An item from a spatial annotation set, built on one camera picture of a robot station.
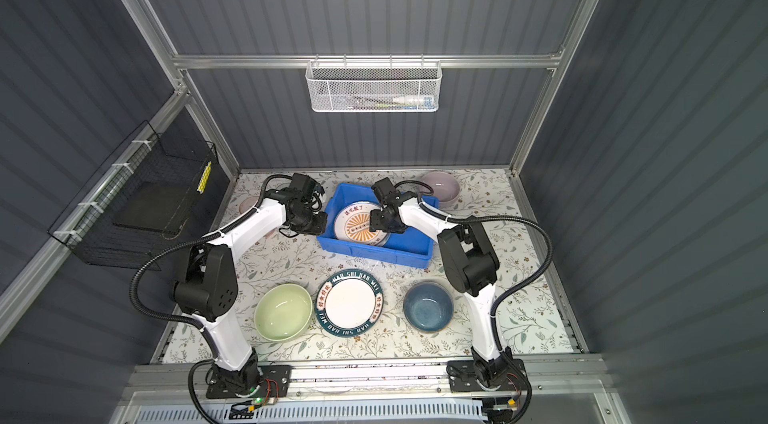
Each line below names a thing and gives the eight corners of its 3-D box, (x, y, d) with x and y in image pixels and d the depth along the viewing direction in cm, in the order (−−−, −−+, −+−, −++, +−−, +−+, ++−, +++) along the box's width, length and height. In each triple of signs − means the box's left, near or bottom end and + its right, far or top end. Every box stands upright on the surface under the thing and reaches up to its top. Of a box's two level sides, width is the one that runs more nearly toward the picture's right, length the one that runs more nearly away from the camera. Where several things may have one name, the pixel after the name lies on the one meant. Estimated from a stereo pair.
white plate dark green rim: (312, 336, 82) (310, 334, 81) (322, 272, 95) (321, 269, 93) (382, 336, 82) (382, 334, 81) (383, 272, 95) (383, 269, 93)
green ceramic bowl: (255, 345, 81) (246, 339, 76) (269, 292, 90) (262, 283, 85) (310, 345, 81) (304, 338, 76) (318, 292, 90) (314, 283, 85)
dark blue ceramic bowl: (404, 332, 83) (404, 327, 79) (402, 288, 91) (403, 281, 87) (453, 332, 83) (456, 327, 79) (447, 288, 91) (450, 281, 87)
